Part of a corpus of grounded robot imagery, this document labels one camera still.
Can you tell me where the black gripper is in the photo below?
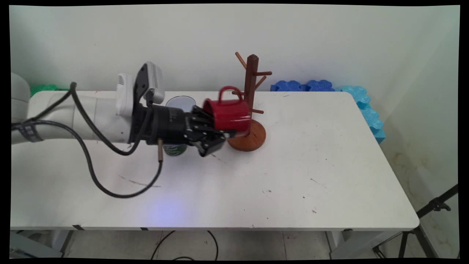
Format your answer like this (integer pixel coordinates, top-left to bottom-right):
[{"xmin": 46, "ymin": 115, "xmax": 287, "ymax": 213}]
[{"xmin": 147, "ymin": 104, "xmax": 237, "ymax": 158}]

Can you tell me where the red enamel mug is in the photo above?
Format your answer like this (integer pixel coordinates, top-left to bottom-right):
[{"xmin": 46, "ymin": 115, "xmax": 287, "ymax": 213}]
[{"xmin": 203, "ymin": 86, "xmax": 252, "ymax": 133}]

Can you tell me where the white enamel mug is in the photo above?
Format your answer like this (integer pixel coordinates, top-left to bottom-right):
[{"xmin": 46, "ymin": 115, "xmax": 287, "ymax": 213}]
[{"xmin": 165, "ymin": 96, "xmax": 197, "ymax": 113}]

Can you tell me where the dark green enamel mug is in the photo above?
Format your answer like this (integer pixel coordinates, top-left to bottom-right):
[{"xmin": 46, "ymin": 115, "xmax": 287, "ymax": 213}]
[{"xmin": 163, "ymin": 144, "xmax": 188, "ymax": 157}]

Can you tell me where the brown wooden mug tree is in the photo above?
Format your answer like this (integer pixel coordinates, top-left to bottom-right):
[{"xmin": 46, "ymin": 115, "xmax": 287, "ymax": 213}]
[{"xmin": 225, "ymin": 52, "xmax": 273, "ymax": 152}]

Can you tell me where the dark blue foam mat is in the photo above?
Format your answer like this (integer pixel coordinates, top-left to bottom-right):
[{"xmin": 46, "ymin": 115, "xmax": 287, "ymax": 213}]
[{"xmin": 270, "ymin": 80, "xmax": 336, "ymax": 92}]

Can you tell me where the light blue foam mat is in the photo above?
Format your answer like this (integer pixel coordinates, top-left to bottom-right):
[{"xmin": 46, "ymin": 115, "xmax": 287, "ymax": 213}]
[{"xmin": 335, "ymin": 85, "xmax": 386, "ymax": 144}]

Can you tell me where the green foam mat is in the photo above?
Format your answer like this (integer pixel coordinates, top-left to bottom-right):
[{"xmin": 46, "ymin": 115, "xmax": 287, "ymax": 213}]
[{"xmin": 30, "ymin": 84, "xmax": 70, "ymax": 97}]

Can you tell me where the black tripod stand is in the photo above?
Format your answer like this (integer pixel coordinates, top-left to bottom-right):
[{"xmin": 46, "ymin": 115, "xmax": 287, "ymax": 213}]
[{"xmin": 373, "ymin": 183, "xmax": 459, "ymax": 259}]

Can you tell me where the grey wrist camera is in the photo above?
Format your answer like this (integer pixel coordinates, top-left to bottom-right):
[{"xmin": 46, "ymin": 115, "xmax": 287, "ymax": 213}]
[{"xmin": 116, "ymin": 61, "xmax": 166, "ymax": 116}]

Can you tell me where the black floor cable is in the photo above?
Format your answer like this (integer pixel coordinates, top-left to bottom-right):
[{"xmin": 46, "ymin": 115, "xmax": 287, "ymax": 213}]
[{"xmin": 150, "ymin": 230, "xmax": 219, "ymax": 261}]

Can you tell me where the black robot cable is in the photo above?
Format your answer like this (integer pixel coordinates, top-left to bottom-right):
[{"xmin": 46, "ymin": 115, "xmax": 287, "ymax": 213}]
[{"xmin": 11, "ymin": 82, "xmax": 164, "ymax": 199}]

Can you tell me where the white table leg frame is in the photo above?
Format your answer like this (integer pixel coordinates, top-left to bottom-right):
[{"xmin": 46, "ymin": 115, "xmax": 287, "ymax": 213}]
[{"xmin": 326, "ymin": 230, "xmax": 403, "ymax": 259}]

